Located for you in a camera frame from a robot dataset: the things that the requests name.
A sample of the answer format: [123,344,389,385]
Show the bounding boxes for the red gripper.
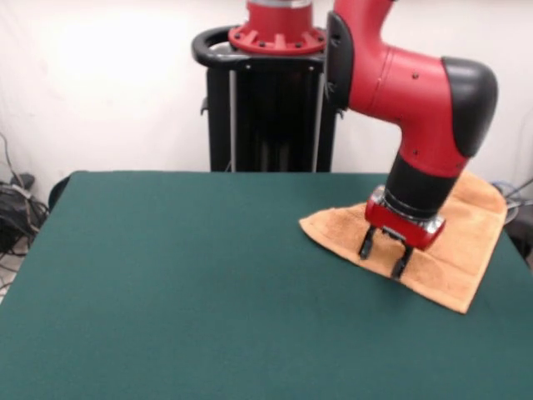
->
[358,186,446,279]

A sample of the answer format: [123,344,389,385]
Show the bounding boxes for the tan terry towel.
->
[298,169,509,314]

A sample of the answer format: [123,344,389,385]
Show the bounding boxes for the dark green table cloth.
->
[0,169,533,400]

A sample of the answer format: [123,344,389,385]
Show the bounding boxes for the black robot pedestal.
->
[191,25,349,173]

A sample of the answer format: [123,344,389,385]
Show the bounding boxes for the black cable tangle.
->
[0,132,50,293]

